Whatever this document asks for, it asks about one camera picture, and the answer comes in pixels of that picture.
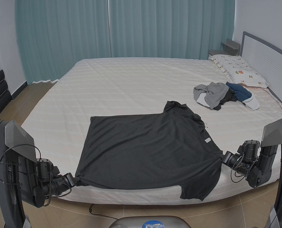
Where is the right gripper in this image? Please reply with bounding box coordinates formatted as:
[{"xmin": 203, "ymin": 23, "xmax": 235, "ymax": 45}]
[{"xmin": 222, "ymin": 151, "xmax": 239, "ymax": 170}]

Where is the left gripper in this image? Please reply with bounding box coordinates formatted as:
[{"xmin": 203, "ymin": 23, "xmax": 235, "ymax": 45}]
[{"xmin": 57, "ymin": 172, "xmax": 76, "ymax": 190}]

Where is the black T-shirt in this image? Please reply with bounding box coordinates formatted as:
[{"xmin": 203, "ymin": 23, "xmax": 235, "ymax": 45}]
[{"xmin": 75, "ymin": 101, "xmax": 224, "ymax": 201}]

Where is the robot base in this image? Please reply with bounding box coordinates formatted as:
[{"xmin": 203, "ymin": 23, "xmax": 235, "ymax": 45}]
[{"xmin": 109, "ymin": 216, "xmax": 191, "ymax": 228}]

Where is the pile of clothes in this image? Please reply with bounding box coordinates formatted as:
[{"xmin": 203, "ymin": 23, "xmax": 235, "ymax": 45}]
[{"xmin": 193, "ymin": 81, "xmax": 260, "ymax": 111}]

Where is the bed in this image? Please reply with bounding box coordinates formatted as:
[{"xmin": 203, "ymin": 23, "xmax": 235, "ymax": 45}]
[{"xmin": 21, "ymin": 31, "xmax": 282, "ymax": 205}]

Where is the white printed pillow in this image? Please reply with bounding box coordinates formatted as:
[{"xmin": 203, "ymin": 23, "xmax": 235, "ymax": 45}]
[{"xmin": 210, "ymin": 54, "xmax": 268, "ymax": 88}]

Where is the grey bedside table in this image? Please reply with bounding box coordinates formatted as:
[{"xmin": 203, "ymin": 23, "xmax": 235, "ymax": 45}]
[{"xmin": 208, "ymin": 38, "xmax": 241, "ymax": 60}]

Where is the black cable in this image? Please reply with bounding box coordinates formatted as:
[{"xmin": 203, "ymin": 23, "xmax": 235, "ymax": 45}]
[{"xmin": 89, "ymin": 203, "xmax": 116, "ymax": 219}]

